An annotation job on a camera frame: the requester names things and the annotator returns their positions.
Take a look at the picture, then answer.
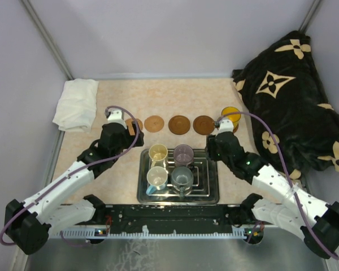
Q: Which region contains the woven coaster frilled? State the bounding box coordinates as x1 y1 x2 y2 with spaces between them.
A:
125 119 143 136

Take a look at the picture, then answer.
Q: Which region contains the dark wooden coaster front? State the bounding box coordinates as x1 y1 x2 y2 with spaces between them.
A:
193 115 215 136

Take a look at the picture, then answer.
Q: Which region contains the dark wooden coaster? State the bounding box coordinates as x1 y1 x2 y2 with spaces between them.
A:
193 115 215 136
233 124 239 133
168 115 190 135

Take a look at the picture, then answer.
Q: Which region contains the woven coaster smooth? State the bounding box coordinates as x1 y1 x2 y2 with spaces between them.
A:
144 115 164 133

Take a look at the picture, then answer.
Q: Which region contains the dark wooden coaster back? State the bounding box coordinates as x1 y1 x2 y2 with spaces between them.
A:
168 115 190 135

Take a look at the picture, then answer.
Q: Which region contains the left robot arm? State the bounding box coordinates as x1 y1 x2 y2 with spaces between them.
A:
0 120 144 255

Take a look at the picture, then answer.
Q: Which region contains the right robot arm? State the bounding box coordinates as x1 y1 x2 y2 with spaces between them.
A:
206 132 339 259

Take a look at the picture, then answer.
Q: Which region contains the purple cup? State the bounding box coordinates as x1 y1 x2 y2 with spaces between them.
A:
173 144 194 167

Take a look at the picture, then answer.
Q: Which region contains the cream yellow cup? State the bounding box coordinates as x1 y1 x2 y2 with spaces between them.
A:
149 144 168 169

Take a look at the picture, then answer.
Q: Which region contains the grey cup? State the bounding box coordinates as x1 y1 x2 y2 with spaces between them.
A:
171 166 194 198

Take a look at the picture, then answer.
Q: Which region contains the metal tray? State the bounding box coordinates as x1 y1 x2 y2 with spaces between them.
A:
137 148 220 206

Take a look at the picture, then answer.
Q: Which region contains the white folded cloth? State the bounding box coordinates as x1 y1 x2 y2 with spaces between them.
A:
53 78 99 133

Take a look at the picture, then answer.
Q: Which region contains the black floral blanket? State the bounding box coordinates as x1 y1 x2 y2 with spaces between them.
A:
231 30 339 179

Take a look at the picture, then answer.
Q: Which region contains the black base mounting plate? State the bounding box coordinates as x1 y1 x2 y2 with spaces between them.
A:
79 204 256 234

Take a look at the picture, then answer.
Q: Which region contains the white cup blue handle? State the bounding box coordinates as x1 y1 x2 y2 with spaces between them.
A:
146 166 168 195

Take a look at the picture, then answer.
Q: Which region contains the aluminium frame rail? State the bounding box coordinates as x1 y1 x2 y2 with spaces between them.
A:
49 224 263 243

